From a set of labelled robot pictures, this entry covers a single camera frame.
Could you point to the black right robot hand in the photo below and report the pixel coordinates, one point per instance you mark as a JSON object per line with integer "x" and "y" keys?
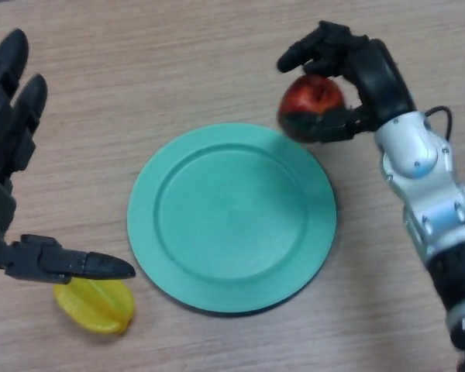
{"x": 383, "y": 81}

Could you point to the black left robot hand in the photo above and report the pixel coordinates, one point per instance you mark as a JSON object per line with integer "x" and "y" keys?
{"x": 4, "y": 128}

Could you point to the red apple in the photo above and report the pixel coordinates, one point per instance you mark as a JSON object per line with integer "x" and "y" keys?
{"x": 310, "y": 93}

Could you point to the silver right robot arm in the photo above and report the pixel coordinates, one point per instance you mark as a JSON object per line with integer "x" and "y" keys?
{"x": 414, "y": 155}

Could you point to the green round plate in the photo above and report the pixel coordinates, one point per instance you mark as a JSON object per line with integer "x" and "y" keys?
{"x": 232, "y": 224}

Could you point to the yellow starfruit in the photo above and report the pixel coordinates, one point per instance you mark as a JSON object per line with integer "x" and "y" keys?
{"x": 97, "y": 310}

